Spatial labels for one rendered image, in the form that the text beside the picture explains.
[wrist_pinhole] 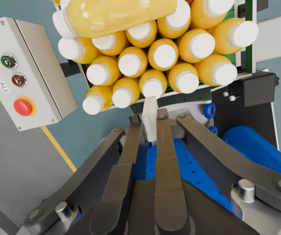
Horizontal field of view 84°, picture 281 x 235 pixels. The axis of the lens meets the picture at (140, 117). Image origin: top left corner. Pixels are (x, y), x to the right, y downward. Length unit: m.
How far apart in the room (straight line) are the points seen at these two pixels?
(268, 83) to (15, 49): 0.52
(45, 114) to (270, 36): 0.62
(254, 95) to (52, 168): 2.10
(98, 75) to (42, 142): 1.78
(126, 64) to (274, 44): 0.45
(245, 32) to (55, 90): 0.38
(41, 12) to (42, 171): 1.68
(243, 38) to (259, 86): 0.16
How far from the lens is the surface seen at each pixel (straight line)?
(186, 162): 0.41
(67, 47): 0.34
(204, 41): 0.32
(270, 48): 0.62
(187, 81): 0.32
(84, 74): 0.45
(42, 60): 0.40
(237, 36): 0.34
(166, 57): 0.31
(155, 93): 0.32
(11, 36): 0.38
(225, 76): 0.34
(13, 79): 0.38
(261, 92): 0.47
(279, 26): 0.63
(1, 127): 2.27
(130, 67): 0.31
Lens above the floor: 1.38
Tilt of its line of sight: 66 degrees down
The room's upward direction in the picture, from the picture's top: 168 degrees counter-clockwise
